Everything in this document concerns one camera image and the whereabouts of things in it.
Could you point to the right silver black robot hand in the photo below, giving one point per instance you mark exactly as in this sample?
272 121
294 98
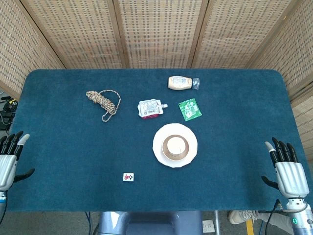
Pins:
292 175

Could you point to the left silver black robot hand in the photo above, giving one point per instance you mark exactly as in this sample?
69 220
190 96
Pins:
6 166

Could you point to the white paper cup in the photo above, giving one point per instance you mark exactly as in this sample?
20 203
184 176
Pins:
176 147

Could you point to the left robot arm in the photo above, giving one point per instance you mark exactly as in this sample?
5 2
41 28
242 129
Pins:
2 202

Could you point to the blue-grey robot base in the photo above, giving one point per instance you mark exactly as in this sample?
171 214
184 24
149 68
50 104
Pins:
151 224

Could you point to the black floor equipment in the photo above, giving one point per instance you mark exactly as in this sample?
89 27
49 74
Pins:
7 110

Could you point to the beige sneaker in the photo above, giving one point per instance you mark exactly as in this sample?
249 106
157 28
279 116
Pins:
242 216

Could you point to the blue table mat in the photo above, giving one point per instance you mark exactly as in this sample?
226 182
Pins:
73 151

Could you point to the metal table leg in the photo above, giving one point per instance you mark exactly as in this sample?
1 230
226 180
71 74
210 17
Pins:
217 222

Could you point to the white paper label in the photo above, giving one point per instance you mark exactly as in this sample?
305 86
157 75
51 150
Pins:
208 226

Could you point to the woven bamboo screen panel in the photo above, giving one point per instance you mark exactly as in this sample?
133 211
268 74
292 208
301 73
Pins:
159 31
293 49
22 49
78 31
239 31

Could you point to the green sachet packet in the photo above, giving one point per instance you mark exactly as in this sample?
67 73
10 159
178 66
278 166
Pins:
190 109

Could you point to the white mahjong tile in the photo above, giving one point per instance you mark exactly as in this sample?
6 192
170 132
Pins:
128 177

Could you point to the beige bowl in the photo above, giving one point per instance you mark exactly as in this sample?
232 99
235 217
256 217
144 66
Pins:
164 149

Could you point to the white plate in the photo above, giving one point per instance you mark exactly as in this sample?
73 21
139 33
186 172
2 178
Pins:
157 144

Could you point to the beige sauce bottle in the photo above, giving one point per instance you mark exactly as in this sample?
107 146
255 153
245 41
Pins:
179 82

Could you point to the white red spout pouch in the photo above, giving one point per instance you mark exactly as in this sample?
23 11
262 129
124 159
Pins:
149 109

